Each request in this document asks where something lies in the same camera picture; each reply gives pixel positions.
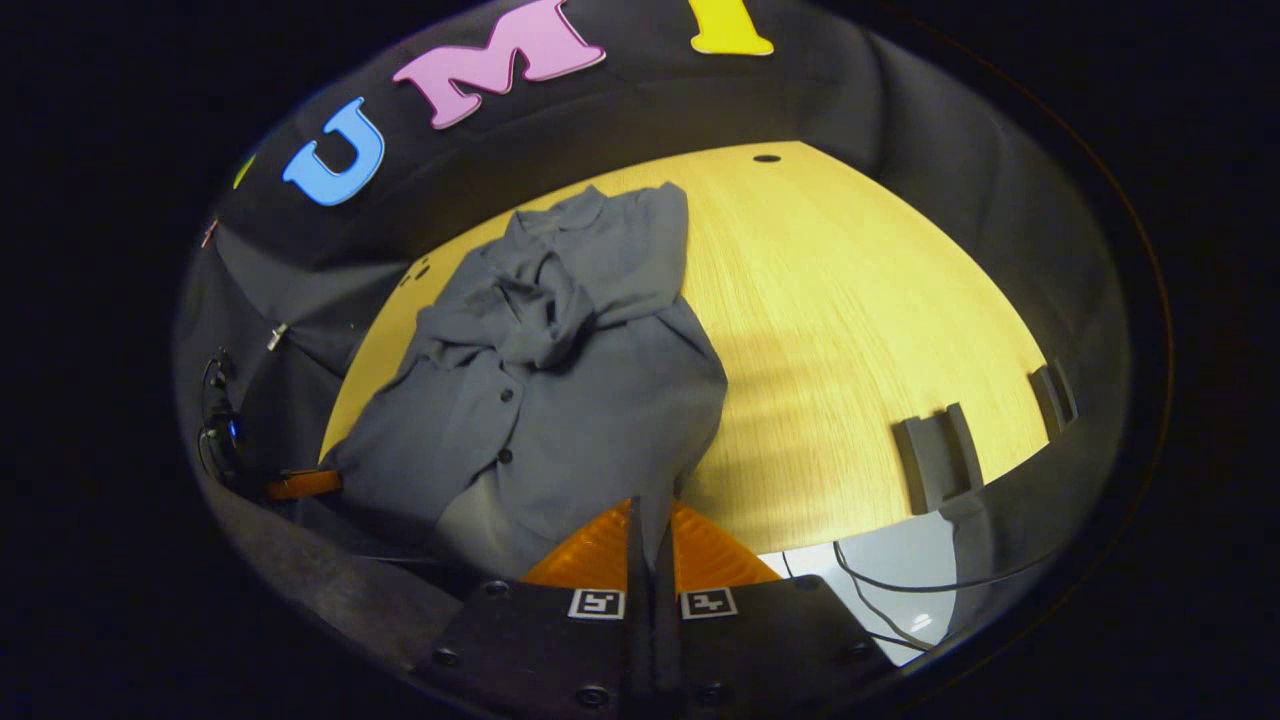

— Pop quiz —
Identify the black backdrop cloth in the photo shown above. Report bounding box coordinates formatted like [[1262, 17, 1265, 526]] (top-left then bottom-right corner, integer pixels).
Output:
[[170, 0, 1136, 681]]

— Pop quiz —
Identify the black cable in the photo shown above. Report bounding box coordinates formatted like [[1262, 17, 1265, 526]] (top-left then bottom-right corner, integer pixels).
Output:
[[835, 575, 941, 653], [832, 540, 1056, 593]]

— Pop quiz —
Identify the grey button shirt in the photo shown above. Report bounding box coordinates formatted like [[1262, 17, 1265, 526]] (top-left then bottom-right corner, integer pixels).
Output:
[[320, 183, 729, 586]]

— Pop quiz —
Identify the black table edge bracket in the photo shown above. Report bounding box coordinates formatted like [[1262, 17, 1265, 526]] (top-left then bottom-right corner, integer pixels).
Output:
[[893, 403, 986, 516], [1030, 360, 1079, 436]]

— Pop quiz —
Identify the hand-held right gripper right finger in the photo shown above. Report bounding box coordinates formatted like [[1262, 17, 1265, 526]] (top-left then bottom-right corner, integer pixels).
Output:
[[655, 498, 898, 720]]

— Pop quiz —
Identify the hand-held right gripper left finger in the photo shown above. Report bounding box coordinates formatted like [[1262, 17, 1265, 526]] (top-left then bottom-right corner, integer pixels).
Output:
[[415, 498, 656, 720]]

